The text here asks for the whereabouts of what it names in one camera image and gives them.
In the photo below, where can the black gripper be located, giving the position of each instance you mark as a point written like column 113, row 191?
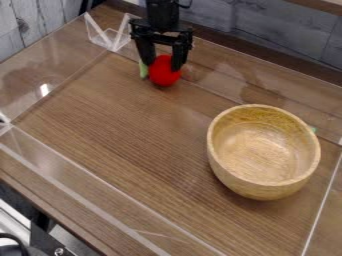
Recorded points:
column 178, row 37

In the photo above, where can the red felt fruit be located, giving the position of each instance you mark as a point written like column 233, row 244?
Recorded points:
column 160, row 72

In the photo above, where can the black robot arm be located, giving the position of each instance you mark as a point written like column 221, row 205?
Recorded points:
column 161, row 28

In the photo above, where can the clear acrylic tray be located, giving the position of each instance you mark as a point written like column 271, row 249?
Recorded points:
column 108, row 152

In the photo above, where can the light wooden bowl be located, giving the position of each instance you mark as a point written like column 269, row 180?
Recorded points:
column 264, row 151

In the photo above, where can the black metal clamp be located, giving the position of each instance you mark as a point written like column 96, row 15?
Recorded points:
column 25, row 240

